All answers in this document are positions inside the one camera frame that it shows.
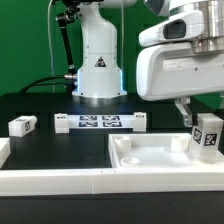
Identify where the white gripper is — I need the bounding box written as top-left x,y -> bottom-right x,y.
136,14 -> 224,127

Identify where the white square tabletop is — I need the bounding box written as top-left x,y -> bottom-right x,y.
108,133 -> 224,172

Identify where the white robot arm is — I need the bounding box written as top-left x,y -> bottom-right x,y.
54,0 -> 224,127

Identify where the white U-shaped obstacle fence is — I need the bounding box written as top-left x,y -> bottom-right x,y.
0,138 -> 224,196

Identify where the white marker base plate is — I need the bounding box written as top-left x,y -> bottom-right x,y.
54,112 -> 147,133

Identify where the white thin cable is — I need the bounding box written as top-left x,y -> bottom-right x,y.
47,0 -> 56,94

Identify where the black cable bundle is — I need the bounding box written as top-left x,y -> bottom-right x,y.
18,75 -> 79,94

